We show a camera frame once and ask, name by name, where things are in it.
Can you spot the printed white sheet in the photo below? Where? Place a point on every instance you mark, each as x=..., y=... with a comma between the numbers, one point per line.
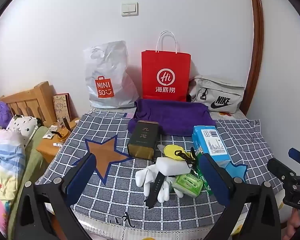
x=226, y=115

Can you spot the yellow plastic bag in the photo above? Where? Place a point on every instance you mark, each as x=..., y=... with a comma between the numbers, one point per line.
x=171, y=151

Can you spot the purple plush toy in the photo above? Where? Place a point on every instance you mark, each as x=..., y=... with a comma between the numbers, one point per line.
x=2, y=113

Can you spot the patterned book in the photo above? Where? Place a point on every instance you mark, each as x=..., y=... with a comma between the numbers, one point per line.
x=61, y=107

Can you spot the grey waist bag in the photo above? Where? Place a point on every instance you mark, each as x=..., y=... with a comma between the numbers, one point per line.
x=215, y=87

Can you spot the pastel printed quilt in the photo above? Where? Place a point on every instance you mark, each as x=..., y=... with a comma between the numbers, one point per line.
x=5, y=160

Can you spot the wooden headboard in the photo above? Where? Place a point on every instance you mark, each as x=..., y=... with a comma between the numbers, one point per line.
x=37, y=97

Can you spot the wooden bedside table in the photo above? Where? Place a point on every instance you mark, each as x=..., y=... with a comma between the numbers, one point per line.
x=47, y=150

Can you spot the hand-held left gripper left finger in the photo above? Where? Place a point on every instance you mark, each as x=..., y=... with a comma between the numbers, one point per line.
x=80, y=177

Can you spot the green bed sheet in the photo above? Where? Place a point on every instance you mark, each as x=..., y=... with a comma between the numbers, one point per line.
x=32, y=152

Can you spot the white wall switch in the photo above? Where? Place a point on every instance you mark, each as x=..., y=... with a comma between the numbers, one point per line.
x=129, y=9

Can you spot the white plastic shopping bag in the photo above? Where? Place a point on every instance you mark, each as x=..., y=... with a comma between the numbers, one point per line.
x=110, y=62

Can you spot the grey checked blanket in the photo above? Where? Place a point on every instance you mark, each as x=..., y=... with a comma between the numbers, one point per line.
x=115, y=200

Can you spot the dark green tea tin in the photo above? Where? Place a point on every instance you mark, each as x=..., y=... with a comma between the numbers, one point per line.
x=142, y=140

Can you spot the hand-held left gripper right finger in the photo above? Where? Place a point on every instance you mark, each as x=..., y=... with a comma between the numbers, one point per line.
x=215, y=180

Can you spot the person's right hand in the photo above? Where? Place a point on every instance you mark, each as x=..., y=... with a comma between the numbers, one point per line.
x=293, y=221

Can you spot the purple towel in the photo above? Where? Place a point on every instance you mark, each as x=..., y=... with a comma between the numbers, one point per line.
x=175, y=115

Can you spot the polka dot pillow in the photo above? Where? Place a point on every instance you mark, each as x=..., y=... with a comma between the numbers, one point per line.
x=22, y=123

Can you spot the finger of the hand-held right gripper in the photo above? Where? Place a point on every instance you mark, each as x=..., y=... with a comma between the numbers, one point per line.
x=294, y=153
x=277, y=167

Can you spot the white rectangular box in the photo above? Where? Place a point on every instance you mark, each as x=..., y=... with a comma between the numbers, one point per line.
x=170, y=165

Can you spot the gold round stand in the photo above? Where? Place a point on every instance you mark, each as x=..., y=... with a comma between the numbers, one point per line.
x=61, y=136

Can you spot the green tissue pack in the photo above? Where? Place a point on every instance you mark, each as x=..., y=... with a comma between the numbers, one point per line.
x=187, y=183

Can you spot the brown wooden door frame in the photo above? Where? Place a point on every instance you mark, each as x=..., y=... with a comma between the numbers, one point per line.
x=256, y=42

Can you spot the red paper bag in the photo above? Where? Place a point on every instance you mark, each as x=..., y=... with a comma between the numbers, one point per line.
x=165, y=62

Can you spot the blue wet wipes pack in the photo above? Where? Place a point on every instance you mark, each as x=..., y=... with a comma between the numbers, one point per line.
x=210, y=140

